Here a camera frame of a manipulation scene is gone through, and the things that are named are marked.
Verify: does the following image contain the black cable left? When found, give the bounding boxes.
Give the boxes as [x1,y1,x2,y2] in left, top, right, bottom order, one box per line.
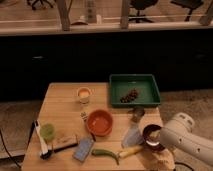
[0,121,36,169]

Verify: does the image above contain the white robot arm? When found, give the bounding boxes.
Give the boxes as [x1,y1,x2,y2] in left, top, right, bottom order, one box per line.
[151,113,213,167]

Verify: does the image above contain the black handled tool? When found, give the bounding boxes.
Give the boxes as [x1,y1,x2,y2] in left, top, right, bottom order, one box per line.
[40,143,78,160]

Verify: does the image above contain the green chili pepper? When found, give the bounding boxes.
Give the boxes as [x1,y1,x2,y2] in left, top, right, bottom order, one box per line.
[91,149,119,165]

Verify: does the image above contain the blue sponge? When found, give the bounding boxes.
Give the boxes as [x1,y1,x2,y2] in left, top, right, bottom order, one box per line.
[73,137,94,162]

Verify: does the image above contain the green cup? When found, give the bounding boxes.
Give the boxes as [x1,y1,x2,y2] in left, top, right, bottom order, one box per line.
[40,124,55,142]

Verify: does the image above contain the small metal cup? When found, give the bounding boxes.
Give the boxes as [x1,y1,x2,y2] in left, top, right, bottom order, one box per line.
[131,106,145,123]

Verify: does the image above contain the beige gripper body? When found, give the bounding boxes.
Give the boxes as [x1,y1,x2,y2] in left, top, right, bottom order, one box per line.
[151,149,175,171]

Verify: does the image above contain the dark grape bunch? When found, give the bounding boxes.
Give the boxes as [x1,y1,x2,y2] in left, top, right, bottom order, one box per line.
[120,89,139,103]

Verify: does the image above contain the black cable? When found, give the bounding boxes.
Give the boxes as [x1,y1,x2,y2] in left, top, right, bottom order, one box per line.
[173,161,196,171]
[0,121,36,169]

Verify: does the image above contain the green plastic tray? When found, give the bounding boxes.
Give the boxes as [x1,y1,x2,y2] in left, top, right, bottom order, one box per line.
[109,74,161,108]

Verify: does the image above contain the orange bowl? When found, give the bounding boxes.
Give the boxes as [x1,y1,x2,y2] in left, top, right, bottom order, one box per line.
[86,109,113,137]

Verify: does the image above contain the black cable right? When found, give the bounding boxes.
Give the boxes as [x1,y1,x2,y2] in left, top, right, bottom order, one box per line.
[173,161,196,171]

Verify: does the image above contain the dark brown bowl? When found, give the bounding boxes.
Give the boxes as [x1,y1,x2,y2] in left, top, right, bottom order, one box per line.
[142,124,164,151]

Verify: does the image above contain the white handled brush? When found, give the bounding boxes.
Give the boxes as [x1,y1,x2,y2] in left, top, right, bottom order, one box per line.
[34,120,48,159]

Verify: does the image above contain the orange cup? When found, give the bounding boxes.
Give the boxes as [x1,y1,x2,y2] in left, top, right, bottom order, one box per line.
[77,87,91,104]

